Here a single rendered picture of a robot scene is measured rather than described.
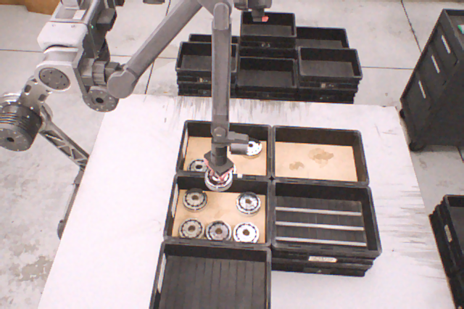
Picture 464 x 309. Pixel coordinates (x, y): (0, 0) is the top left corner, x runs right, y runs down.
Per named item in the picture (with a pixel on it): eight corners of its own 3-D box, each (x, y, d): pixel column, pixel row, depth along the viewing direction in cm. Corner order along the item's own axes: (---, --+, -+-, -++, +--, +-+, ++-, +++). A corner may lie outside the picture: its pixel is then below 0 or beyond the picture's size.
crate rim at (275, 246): (270, 249, 147) (271, 246, 145) (271, 182, 166) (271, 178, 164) (380, 257, 145) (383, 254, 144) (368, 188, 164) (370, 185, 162)
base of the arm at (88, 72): (90, 77, 132) (80, 47, 123) (114, 78, 132) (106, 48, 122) (82, 96, 127) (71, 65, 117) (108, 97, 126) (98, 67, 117)
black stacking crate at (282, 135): (269, 194, 173) (272, 179, 164) (270, 141, 192) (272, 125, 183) (362, 200, 172) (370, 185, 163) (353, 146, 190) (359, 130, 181)
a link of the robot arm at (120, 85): (201, -35, 111) (197, -28, 103) (237, 1, 116) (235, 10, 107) (111, 75, 130) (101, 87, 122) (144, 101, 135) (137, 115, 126)
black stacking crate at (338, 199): (268, 260, 154) (271, 247, 145) (269, 195, 173) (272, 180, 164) (373, 268, 153) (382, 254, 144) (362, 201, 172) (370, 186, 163)
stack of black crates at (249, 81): (235, 120, 291) (236, 85, 265) (237, 91, 310) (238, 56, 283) (290, 122, 290) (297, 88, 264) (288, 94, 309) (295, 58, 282)
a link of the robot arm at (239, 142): (216, 114, 136) (214, 127, 128) (250, 117, 135) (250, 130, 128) (214, 144, 142) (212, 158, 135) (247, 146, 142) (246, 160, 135)
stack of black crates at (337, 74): (291, 123, 290) (300, 75, 255) (288, 94, 309) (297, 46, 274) (346, 125, 289) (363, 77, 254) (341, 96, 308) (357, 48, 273)
